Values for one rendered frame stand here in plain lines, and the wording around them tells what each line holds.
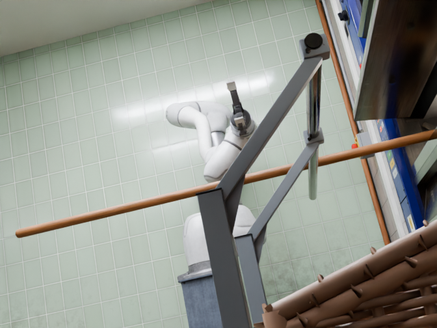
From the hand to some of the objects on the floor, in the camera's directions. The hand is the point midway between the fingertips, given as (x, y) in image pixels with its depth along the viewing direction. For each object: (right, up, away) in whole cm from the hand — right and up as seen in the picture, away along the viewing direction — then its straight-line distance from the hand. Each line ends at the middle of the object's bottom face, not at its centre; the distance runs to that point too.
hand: (235, 101), depth 198 cm
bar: (+29, -128, -78) cm, 153 cm away
